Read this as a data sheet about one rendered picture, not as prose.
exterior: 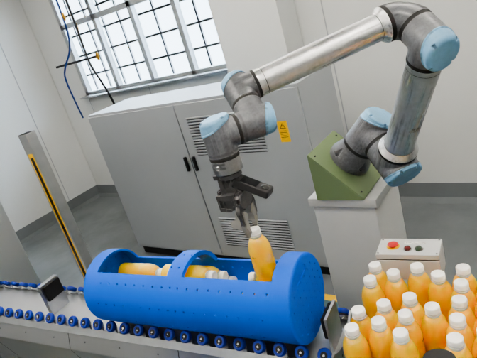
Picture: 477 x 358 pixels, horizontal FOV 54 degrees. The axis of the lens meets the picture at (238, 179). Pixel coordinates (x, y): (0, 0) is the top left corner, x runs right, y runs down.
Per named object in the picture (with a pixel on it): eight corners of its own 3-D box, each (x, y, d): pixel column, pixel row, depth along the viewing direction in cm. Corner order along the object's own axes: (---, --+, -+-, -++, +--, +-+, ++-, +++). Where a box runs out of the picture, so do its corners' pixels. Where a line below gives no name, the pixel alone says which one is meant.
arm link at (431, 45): (395, 151, 201) (441, 0, 139) (419, 182, 192) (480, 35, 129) (364, 164, 199) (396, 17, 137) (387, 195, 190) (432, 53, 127)
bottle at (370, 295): (395, 334, 148) (385, 286, 142) (374, 341, 148) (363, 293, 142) (387, 321, 155) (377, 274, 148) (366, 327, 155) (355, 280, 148)
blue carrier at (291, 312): (143, 285, 209) (116, 234, 196) (331, 297, 164) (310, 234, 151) (104, 334, 188) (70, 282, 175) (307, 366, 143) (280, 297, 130)
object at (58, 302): (66, 301, 223) (52, 274, 218) (72, 302, 221) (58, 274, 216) (50, 315, 216) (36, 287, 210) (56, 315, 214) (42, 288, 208)
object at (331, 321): (336, 329, 155) (328, 298, 150) (343, 330, 153) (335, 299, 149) (326, 351, 147) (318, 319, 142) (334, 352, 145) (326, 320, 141)
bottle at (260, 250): (267, 276, 155) (253, 228, 149) (284, 279, 151) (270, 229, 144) (255, 289, 150) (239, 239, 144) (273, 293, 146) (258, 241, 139)
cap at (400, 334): (404, 332, 123) (402, 326, 122) (412, 340, 119) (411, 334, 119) (390, 337, 123) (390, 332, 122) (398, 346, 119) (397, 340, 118)
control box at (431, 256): (385, 262, 169) (380, 237, 165) (446, 263, 159) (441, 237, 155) (380, 278, 161) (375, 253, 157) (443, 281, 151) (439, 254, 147)
